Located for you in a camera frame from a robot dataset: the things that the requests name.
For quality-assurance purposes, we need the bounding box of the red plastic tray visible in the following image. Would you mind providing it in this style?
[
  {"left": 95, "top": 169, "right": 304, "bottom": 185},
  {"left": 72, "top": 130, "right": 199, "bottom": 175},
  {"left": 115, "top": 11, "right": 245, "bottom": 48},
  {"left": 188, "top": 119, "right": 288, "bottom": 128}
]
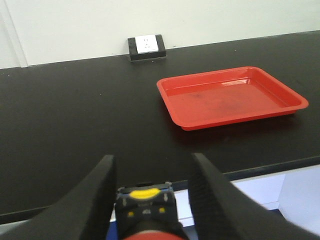
[{"left": 156, "top": 66, "right": 309, "bottom": 131}]

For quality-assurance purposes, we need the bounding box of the black desktop socket box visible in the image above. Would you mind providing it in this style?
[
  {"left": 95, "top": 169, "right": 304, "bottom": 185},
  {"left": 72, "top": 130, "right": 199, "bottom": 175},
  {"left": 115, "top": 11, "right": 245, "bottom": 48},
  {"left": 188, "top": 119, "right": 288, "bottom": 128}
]
[{"left": 127, "top": 34, "right": 167, "bottom": 61}]

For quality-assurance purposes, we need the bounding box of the red mushroom push button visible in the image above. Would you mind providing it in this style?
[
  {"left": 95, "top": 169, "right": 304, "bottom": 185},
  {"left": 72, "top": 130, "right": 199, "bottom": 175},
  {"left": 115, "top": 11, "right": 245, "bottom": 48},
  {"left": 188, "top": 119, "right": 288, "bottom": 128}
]
[{"left": 114, "top": 181, "right": 189, "bottom": 240}]

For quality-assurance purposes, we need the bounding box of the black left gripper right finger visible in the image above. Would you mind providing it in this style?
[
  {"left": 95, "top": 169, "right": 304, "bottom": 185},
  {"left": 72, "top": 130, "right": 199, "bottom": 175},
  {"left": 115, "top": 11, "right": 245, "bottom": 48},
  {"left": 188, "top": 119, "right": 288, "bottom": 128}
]
[{"left": 188, "top": 153, "right": 320, "bottom": 240}]

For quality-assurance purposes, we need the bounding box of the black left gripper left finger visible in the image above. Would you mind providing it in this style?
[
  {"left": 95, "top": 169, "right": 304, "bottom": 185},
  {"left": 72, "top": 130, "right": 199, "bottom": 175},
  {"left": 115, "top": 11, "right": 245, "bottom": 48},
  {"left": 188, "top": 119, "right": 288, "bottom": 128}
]
[{"left": 0, "top": 155, "right": 117, "bottom": 240}]

